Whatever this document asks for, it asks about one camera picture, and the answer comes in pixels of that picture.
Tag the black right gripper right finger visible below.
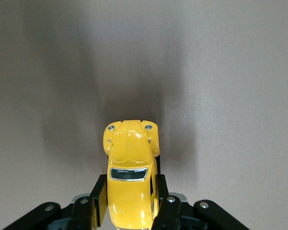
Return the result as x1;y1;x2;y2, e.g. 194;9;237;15
153;174;250;230

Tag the yellow beetle toy car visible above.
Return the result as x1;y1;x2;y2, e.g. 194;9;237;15
102;119;161;230

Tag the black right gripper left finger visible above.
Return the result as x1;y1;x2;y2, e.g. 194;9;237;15
2;174;109;230

